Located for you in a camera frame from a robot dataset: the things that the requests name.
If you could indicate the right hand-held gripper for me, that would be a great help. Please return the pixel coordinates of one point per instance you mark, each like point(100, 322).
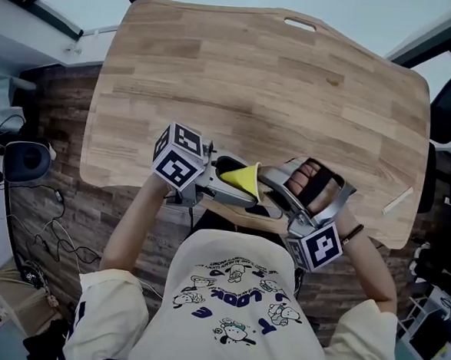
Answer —
point(317, 247)

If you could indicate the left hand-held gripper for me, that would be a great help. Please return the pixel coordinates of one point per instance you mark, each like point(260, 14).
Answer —
point(177, 160)

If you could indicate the yellow paper cup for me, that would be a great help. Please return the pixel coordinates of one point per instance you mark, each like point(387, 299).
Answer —
point(245, 178)

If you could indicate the person's right forearm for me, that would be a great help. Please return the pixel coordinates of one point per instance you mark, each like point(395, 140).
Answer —
point(366, 262)

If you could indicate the person's left forearm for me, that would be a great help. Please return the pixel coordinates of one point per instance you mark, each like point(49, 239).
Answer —
point(130, 226)

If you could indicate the person's right hand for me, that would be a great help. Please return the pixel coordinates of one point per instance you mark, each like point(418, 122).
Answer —
point(298, 180)

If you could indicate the person's black trousers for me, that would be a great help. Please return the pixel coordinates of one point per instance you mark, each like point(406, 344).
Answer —
point(222, 221)

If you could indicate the black wristband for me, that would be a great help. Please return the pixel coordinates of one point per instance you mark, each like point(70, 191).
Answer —
point(354, 231)

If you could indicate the white paper strip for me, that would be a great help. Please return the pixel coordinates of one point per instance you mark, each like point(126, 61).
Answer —
point(397, 201)

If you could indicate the cream printed shirt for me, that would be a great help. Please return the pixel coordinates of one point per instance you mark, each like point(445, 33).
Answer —
point(230, 329)

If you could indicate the white metal rack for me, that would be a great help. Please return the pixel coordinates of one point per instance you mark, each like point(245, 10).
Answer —
point(417, 304)

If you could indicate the black framed window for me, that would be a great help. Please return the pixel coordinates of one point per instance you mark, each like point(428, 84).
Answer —
point(80, 0)
point(433, 70)

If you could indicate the white dome headset device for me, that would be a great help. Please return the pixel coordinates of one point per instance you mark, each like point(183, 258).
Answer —
point(26, 161)

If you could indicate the black patterned pouch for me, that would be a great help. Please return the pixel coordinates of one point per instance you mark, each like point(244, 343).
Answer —
point(34, 275)

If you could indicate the cardboard box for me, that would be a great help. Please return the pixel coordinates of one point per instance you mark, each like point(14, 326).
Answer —
point(20, 307)

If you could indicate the black bag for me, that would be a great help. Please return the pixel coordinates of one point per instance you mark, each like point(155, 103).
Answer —
point(44, 345)

